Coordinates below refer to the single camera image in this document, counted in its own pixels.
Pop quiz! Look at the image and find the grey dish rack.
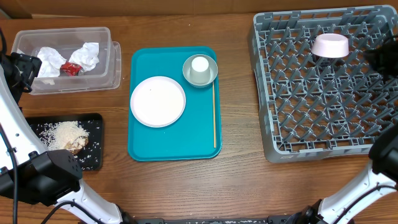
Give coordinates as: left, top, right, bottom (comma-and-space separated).
248, 5, 397, 163

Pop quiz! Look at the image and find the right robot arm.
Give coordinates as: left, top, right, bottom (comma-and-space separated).
285, 125, 397, 224

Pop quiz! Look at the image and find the grey bowl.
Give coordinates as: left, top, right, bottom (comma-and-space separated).
182, 54, 218, 88

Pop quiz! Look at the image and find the white paper cup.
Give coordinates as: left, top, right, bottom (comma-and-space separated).
190, 56, 210, 85

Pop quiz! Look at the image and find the teal serving tray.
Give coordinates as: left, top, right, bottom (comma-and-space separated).
127, 47, 222, 162

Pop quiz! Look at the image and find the small white bowl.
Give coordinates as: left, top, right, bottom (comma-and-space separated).
311, 34, 349, 58

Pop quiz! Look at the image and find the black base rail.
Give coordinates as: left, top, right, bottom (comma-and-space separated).
133, 215, 290, 224

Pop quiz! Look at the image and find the clear plastic bin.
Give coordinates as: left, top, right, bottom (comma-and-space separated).
11, 27, 121, 95

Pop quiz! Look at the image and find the pile of rice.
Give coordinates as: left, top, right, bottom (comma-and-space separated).
39, 121, 89, 151

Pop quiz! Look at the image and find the brown food scrap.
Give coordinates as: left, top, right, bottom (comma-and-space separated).
64, 136, 88, 155

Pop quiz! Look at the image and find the black tray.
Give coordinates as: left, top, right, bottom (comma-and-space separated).
27, 113, 104, 171

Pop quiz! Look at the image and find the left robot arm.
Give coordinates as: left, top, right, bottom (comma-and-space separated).
1, 52, 129, 223

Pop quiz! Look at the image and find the large white plate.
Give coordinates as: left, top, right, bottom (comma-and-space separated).
130, 76, 186, 128

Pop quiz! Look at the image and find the white napkin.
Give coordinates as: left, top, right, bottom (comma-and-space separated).
37, 42, 99, 85

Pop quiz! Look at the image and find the wooden chopstick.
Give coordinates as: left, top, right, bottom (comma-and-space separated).
212, 81, 217, 149

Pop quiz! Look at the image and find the red snack wrapper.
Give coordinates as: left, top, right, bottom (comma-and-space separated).
60, 62, 84, 77

